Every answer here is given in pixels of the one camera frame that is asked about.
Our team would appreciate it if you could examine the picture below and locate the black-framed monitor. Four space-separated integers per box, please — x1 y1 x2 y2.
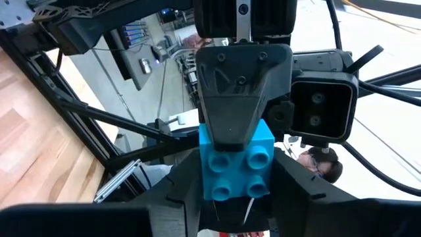
103 24 158 92

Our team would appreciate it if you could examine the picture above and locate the black cable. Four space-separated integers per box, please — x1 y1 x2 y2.
341 141 421 198
325 0 343 50

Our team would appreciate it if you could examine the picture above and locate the silver aluminium bar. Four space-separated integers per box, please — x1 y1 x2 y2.
93 159 142 203

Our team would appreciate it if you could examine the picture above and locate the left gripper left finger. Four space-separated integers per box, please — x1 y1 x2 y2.
0 147 203 237

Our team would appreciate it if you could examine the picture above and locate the person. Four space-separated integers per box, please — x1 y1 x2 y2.
297 146 343 184

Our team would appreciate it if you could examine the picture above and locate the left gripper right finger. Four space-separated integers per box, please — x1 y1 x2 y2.
269 147 421 237

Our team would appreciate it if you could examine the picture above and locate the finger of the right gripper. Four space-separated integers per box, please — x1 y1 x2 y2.
195 43 293 152

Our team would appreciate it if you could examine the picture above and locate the light blue small brick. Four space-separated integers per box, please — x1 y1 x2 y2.
199 118 276 201

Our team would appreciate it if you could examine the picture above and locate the grey metal mounting plate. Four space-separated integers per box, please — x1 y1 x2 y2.
0 0 37 30

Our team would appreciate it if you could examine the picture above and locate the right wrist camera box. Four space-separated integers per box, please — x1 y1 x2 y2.
291 71 359 144

